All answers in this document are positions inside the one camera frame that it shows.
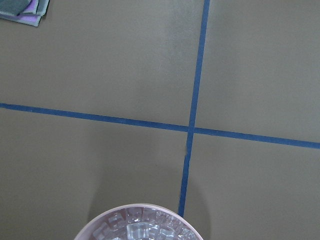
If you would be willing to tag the grey folded cloth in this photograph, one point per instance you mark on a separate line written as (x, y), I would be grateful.
(28, 12)

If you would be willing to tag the pink bowl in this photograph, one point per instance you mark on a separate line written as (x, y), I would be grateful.
(86, 231)

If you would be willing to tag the clear ice cubes pile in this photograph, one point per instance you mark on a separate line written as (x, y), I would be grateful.
(142, 223)

